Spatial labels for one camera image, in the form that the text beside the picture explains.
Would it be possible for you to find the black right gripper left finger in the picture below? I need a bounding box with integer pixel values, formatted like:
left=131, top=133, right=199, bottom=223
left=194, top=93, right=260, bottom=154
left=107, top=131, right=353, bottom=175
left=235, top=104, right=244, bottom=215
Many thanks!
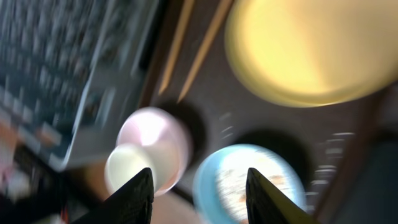
left=75, top=167, right=154, bottom=224

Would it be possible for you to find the white cup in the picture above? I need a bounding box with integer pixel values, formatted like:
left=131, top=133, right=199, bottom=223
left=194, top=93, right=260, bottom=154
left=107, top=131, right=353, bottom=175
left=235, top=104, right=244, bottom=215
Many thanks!
left=104, top=144, right=155, bottom=194

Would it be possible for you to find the brown serving tray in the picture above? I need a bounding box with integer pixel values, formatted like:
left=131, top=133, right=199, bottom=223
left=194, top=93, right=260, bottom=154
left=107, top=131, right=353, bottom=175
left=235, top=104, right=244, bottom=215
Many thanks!
left=142, top=1, right=397, bottom=223

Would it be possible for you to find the wooden chopstick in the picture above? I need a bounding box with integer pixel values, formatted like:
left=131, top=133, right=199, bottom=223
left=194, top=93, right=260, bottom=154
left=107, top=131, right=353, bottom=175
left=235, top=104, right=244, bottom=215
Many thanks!
left=158, top=0, right=195, bottom=96
left=177, top=0, right=233, bottom=103

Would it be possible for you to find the yellow plate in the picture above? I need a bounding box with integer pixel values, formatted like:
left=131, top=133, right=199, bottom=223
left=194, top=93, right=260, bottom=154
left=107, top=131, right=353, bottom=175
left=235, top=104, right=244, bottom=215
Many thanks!
left=225, top=0, right=397, bottom=108

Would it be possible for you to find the grey dishwasher rack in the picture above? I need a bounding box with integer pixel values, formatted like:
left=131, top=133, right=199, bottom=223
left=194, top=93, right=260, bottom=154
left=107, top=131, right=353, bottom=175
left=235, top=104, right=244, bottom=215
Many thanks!
left=1, top=0, right=163, bottom=172

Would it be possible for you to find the light blue bowl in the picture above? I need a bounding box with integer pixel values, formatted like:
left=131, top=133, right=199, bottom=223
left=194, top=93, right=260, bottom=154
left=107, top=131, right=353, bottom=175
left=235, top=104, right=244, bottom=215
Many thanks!
left=193, top=144, right=307, bottom=224

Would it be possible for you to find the black plastic bin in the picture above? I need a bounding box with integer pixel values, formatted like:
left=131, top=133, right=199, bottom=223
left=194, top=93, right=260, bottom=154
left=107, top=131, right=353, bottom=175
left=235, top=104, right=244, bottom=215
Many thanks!
left=332, top=135, right=397, bottom=224

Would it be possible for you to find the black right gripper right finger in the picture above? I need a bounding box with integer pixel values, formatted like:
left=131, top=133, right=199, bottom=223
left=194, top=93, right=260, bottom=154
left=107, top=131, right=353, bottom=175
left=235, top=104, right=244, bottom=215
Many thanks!
left=246, top=168, right=318, bottom=224

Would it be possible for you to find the pink bowl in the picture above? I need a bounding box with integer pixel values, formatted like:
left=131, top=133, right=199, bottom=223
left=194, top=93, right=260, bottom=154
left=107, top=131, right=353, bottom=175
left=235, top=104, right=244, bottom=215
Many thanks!
left=116, top=107, right=193, bottom=197

